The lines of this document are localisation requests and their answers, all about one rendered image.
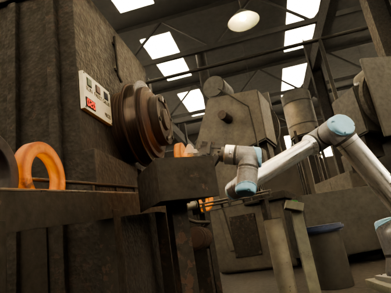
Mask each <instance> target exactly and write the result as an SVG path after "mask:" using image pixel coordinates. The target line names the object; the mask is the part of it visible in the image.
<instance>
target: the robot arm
mask: <svg viewBox="0 0 391 293"><path fill-rule="evenodd" d="M354 130H355V126H354V122H353V121H352V120H351V118H349V117H348V116H346V115H335V116H333V117H331V118H329V119H328V120H327V121H326V122H325V123H323V124H322V125H321V126H319V127H318V128H316V129H315V130H313V131H312V132H310V133H308V134H307V135H305V136H304V137H303V138H302V140H301V141H300V142H299V143H297V144H296V145H293V146H292V147H290V148H289V149H287V150H285V151H283V152H282V153H280V154H278V155H276V156H274V157H273V158H271V159H270V160H267V161H266V162H264V163H263V164H262V151H261V148H259V147H254V146H238V145H225V143H224V142H221V143H215V142H214V141H213V142H214V143H213V142H212V141H204V140H200V143H199V145H198V148H199V151H197V149H194V148H193V146H192V145H191V144H188V145H187V146H186V149H185V152H184V153H183V157H188V156H213V157H214V164H215V166H216V165H217V164H218V163H219V161H221V162H224V164H225V165H236V166H238V169H237V177H235V178H234V179H233V180H232V181H231V182H229V183H228V184H227V185H226V187H225V193H226V195H227V197H228V198H230V199H231V200H239V199H240V198H241V197H243V196H244V197H250V196H254V195H255V194H256V191H257V187H259V186H260V185H262V184H263V183H265V182H267V181H268V180H270V179H272V178H273V177H275V176H277V175H278V174H280V173H281V172H283V171H285V170H286V169H288V168H290V167H292V166H293V165H295V164H296V163H298V162H299V161H301V160H303V159H305V158H306V157H308V156H310V155H317V154H318V153H320V152H322V151H323V150H325V149H326V148H328V147H330V146H331V145H334V146H335V147H336V148H337V149H338V150H339V151H340V152H341V154H342V155H343V156H344V157H345V158H346V159H347V161H348V162H349V163H350V164H351V165H352V166H353V168H354V169H355V170H356V172H357V173H358V174H359V175H360V176H361V177H362V179H363V180H364V181H365V182H366V183H367V184H368V186H369V187H370V188H371V190H373V192H374V193H375V194H376V195H377V197H378V198H379V199H380V200H381V201H382V202H383V204H384V205H385V206H386V207H387V208H388V209H389V211H390V212H391V174H390V173H389V172H388V171H387V170H386V168H385V167H384V166H383V164H381V162H380V161H379V160H378V159H377V158H376V156H375V155H374V154H373V153H372V152H371V151H370V150H369V148H368V147H367V146H366V145H365V144H364V143H363V142H362V140H361V139H360V138H359V137H358V135H357V133H356V132H355V131H354ZM219 152H220V153H219ZM374 226H375V231H376V233H377V236H378V238H379V242H380V244H381V247H382V250H383V253H384V256H385V259H386V269H385V272H386V275H387V276H391V217H387V218H385V219H381V220H378V221H376V222H375V223H374Z"/></svg>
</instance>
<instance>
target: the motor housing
mask: <svg viewBox="0 0 391 293"><path fill-rule="evenodd" d="M190 231H191V239H192V243H193V250H195V251H194V259H195V267H196V272H197V279H198V287H199V292H200V293H216V289H215V282H214V274H213V270H212V263H211V256H210V251H209V248H207V247H209V246H210V244H211V242H212V233H211V232H210V230H209V229H208V228H204V227H192V228H190ZM205 248H207V249H205Z"/></svg>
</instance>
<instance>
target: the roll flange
mask: <svg viewBox="0 0 391 293"><path fill-rule="evenodd" d="M128 85H131V84H130V83H128V84H125V85H124V86H123V88H122V91H121V92H118V93H115V94H113V95H112V96H111V99H110V102H111V114H112V126H111V132H112V136H113V139H114V142H115V144H116V147H117V149H118V151H119V152H120V154H121V156H122V157H123V158H124V160H125V161H127V162H128V163H137V162H139V164H141V165H142V166H144V167H147V166H148V165H145V164H144V163H143V162H142V161H141V160H140V159H139V158H138V157H137V155H136V153H135V151H134V149H133V147H132V145H131V143H130V140H129V136H128V134H127V130H126V126H125V120H124V115H123V93H124V91H125V88H126V87H127V86H128Z"/></svg>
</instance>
